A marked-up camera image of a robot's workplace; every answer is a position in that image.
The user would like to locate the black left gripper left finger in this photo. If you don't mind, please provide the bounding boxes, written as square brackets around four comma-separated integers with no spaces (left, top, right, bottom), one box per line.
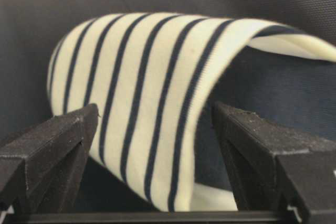
[1,104,99,211]

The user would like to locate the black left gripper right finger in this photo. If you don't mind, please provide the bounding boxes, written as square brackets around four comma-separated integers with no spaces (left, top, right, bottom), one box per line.
[214,102,335,215]

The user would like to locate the cream navy striped slipper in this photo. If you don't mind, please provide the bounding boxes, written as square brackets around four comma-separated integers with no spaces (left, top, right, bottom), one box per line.
[47,13,335,211]

